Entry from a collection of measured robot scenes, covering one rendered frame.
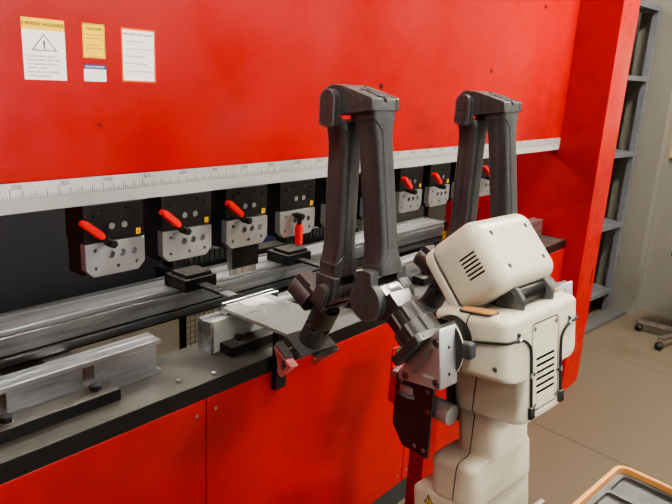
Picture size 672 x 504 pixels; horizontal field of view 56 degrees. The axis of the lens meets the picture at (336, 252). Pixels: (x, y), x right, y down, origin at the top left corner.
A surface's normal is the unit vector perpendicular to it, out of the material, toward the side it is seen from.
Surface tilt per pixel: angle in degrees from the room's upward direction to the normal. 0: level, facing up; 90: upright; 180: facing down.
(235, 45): 90
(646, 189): 90
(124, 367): 90
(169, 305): 90
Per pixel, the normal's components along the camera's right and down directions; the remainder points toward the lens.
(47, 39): 0.76, 0.21
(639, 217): -0.72, 0.14
